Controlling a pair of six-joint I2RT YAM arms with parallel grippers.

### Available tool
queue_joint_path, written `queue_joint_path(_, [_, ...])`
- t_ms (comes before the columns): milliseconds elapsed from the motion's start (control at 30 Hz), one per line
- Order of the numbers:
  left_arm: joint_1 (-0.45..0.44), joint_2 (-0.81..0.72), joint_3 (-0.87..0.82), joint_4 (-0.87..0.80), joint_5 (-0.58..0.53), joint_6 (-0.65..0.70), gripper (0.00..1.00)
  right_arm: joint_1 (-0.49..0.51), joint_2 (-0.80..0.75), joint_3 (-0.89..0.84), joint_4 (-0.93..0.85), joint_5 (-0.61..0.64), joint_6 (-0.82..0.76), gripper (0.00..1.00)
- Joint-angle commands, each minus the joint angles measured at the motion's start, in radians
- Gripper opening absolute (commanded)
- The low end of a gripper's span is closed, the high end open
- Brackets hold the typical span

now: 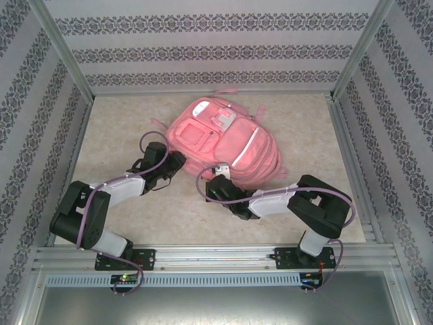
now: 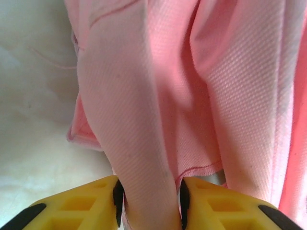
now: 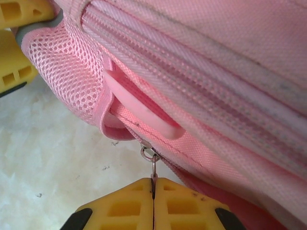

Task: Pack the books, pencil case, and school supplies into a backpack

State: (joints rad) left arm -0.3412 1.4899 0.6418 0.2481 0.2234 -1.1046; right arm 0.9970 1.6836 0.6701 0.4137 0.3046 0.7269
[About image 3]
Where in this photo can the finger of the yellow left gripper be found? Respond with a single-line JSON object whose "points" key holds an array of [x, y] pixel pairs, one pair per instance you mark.
{"points": [[19, 10], [12, 62]]}

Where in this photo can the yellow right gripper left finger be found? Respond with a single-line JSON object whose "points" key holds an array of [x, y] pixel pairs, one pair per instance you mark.
{"points": [[120, 210]]}

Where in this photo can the pink backpack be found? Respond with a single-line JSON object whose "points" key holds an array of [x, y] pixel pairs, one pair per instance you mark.
{"points": [[192, 72]]}

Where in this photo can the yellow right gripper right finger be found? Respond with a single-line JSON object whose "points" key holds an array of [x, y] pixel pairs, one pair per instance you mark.
{"points": [[182, 210]]}

